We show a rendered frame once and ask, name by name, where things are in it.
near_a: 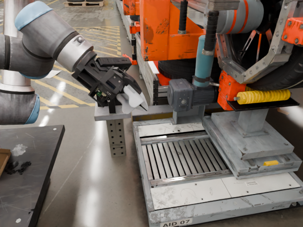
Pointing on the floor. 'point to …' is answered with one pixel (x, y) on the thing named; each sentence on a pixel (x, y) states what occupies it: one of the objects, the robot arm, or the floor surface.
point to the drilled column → (116, 137)
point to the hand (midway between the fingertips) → (144, 106)
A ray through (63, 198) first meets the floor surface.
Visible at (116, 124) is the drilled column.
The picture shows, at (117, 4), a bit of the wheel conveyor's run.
